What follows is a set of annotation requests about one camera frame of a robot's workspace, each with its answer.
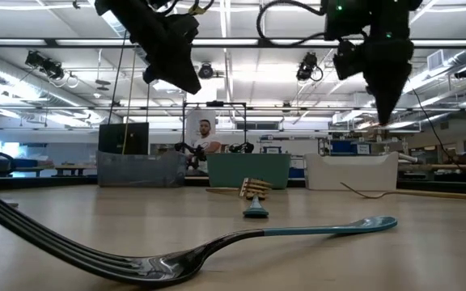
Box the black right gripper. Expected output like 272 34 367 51
362 39 416 124

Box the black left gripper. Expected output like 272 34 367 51
94 0 202 95

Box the gold fork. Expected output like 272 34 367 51
340 181 466 202
205 176 273 202

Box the blue-handled black fork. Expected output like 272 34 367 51
0 183 399 289
243 196 269 219

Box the black background robot rig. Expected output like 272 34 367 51
174 100 255 171

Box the blue storage crate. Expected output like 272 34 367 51
329 139 371 156

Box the white plastic bin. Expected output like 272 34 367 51
303 151 400 192

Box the person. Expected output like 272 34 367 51
184 119 222 175

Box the black monitor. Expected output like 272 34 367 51
98 122 150 155

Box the grey translucent bin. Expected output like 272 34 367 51
96 150 188 188

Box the teal plastic bin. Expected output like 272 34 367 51
206 152 292 190

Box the black ceiling camera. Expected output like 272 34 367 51
197 62 215 80
24 50 65 81
296 51 324 82

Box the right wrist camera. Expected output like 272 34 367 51
333 40 366 81

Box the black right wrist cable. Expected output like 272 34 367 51
256 0 328 48

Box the black aluminium table frame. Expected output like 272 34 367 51
0 175 466 191

